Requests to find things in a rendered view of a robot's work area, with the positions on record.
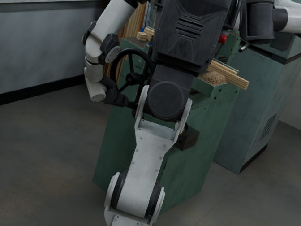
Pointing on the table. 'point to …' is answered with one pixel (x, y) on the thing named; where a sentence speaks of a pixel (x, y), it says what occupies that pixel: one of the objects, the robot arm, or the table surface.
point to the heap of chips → (213, 78)
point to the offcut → (141, 36)
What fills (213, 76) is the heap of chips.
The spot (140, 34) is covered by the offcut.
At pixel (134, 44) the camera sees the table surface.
